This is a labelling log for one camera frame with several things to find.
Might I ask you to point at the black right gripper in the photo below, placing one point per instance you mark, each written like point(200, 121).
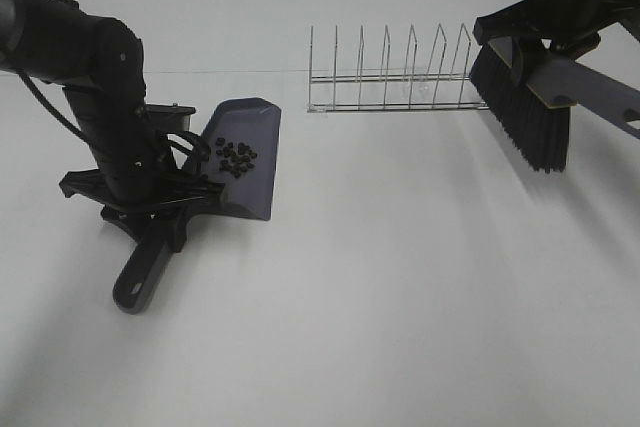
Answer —
point(572, 26)

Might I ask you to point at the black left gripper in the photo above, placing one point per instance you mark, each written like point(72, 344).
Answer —
point(140, 169)

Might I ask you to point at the grey hand brush black bristles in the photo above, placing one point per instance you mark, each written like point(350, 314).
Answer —
point(536, 114)

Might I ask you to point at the pile of coffee beans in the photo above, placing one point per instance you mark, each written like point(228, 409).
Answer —
point(234, 158)

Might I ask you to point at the grey plastic dustpan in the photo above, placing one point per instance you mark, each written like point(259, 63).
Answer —
point(244, 136)

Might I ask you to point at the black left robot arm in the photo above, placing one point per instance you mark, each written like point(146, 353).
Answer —
point(87, 72)

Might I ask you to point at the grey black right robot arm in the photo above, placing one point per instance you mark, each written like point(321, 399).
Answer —
point(571, 26)

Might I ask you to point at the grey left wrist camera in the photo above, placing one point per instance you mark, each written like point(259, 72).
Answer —
point(170, 118)

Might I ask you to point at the chrome wire plate rack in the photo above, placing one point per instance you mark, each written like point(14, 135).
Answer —
point(396, 76)

